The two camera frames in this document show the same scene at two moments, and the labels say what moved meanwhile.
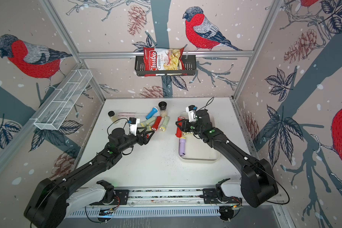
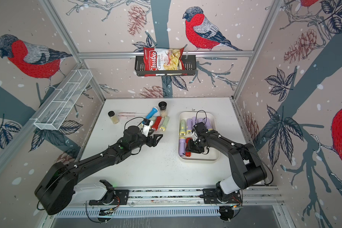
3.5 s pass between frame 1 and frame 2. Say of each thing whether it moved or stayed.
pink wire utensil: stayed
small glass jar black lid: stayed
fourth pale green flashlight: stayed
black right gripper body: moved
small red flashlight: stayed
